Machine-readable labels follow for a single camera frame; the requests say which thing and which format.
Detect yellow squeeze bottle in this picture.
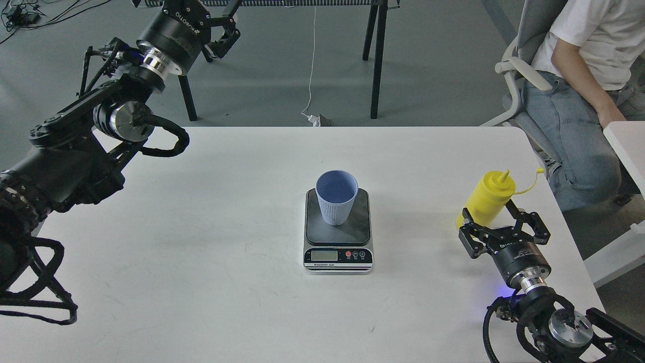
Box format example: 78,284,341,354
465,167,545,226

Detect black-legged background table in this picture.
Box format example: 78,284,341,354
177,1,399,123

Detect grey office chair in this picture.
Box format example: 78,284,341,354
483,1,566,154

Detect seated person in white shirt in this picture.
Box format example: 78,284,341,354
522,1,644,212

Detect white hanging cable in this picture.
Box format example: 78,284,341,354
301,5,318,119

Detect digital kitchen scale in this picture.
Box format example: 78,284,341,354
302,189,374,274

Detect white power adapter on floor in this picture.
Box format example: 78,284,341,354
306,113,332,127

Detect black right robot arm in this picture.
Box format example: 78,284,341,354
459,201,644,362

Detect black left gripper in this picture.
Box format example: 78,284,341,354
137,1,242,76

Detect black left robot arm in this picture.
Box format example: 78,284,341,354
2,1,241,326

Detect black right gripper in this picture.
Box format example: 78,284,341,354
458,200,551,293

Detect white side table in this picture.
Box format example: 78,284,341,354
582,121,645,289

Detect blue ribbed plastic cup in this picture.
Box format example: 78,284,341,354
315,170,359,226

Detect black cables on floor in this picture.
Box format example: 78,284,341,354
0,0,111,45

